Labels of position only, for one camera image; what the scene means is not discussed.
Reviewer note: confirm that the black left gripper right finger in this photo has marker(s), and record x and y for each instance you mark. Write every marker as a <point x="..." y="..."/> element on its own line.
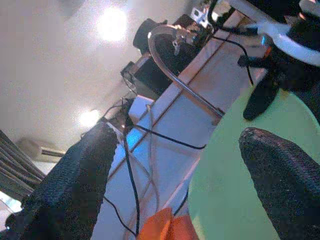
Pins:
<point x="287" y="190"/>

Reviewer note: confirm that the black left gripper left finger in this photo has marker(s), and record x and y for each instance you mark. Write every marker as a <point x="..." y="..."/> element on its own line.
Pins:
<point x="65" y="190"/>

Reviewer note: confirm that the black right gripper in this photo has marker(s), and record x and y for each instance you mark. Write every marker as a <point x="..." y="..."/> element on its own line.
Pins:
<point x="300" y="75"/>

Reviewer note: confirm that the green plastic plate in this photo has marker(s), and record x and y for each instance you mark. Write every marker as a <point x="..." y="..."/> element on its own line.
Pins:
<point x="220" y="175"/>

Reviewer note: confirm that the white air conditioner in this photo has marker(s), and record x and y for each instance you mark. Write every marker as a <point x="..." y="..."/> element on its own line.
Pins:
<point x="40" y="150"/>

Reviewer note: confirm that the grey striped curtain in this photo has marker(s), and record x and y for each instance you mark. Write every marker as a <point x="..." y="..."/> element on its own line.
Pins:
<point x="15" y="170"/>

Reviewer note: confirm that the round ceiling light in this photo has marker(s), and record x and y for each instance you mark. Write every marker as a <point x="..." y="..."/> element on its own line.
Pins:
<point x="88" y="118"/>
<point x="111" y="23"/>

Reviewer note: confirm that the metal faucet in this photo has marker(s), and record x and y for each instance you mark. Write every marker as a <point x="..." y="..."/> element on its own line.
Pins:
<point x="180" y="82"/>

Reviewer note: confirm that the orange plastic bowl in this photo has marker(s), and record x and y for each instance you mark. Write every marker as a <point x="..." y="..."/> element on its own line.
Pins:
<point x="155" y="225"/>

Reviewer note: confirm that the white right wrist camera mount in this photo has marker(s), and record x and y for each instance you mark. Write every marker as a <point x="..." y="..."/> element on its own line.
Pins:
<point x="295" y="47"/>

